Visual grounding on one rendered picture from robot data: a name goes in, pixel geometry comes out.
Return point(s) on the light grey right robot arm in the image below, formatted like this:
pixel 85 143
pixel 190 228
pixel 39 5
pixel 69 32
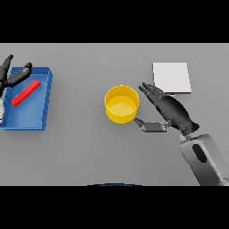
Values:
pixel 205 161

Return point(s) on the red beaker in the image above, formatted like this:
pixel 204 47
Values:
pixel 26 92

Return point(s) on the pale square measuring scale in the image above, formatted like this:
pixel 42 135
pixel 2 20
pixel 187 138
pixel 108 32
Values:
pixel 171 77

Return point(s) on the blue plastic tray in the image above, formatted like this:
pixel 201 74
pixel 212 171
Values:
pixel 28 101

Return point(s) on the yellow bowl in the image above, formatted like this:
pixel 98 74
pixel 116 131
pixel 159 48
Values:
pixel 121 103

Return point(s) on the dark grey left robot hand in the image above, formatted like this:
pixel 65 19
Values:
pixel 18 76

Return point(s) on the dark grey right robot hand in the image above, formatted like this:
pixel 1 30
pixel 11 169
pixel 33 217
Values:
pixel 173 110

